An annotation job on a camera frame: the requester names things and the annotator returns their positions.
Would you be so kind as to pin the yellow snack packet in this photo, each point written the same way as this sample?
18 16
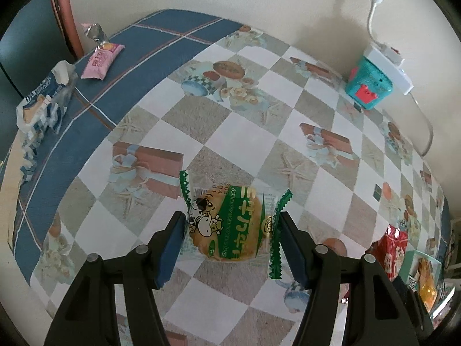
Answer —
426 288

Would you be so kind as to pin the reddish wooden post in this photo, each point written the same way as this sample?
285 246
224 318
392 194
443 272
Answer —
66 14

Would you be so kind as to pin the red patterned snack packet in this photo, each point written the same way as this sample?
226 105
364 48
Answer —
392 252

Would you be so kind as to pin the white power strip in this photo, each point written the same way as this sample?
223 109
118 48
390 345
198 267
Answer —
390 66

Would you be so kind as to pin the small pink opened snack packet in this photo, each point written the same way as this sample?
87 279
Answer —
99 61

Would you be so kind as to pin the small teal box red label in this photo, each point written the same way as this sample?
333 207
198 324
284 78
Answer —
367 79

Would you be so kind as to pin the blue and white plastic bag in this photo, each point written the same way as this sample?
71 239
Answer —
43 97

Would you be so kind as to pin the round cake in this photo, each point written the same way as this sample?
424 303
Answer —
223 223

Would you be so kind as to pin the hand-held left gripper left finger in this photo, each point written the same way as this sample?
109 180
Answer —
173 248

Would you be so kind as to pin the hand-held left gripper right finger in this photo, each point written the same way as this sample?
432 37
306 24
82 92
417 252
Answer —
293 252

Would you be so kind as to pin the dark cabinet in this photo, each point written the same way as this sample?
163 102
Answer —
28 43

